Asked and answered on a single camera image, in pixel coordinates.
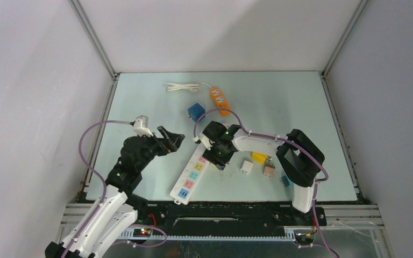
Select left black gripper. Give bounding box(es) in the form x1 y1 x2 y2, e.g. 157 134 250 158
137 126 184 171

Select blue cube socket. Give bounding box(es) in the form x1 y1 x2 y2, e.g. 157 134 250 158
187 103 205 122

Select yellow cube socket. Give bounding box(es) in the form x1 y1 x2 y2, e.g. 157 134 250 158
251 152 272 164

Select white multicolour power strip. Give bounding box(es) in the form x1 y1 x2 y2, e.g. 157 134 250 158
170 144 210 205

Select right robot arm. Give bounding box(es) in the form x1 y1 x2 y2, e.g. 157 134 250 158
194 121 325 225

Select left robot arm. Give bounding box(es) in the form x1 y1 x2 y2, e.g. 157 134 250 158
45 126 185 257

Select white plug adapter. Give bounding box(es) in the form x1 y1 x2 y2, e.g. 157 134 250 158
240 160 253 175

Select pink plug adapter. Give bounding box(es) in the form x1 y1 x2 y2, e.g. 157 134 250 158
262 164 275 178

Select teal plug adapter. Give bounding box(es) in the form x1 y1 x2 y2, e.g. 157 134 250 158
281 175 291 187

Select orange power strip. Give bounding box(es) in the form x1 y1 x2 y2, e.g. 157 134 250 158
210 87 231 110

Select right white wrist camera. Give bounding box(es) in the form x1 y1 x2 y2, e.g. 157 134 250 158
193 133 212 150

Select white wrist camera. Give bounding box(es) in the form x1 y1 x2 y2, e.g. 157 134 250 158
193 133 212 150
132 115 153 137

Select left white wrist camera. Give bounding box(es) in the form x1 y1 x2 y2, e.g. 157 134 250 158
132 115 153 137

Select white coiled cord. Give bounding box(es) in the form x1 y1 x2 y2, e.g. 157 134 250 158
166 82 215 94

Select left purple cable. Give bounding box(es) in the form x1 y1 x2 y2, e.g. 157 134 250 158
60 120 136 258

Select purple cable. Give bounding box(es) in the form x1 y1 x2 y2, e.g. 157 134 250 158
60 120 136 258
193 107 340 258

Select grey cable duct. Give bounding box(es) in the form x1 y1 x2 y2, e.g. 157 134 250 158
96 227 296 243

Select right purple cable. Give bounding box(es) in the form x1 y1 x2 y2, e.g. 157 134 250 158
193 107 340 258

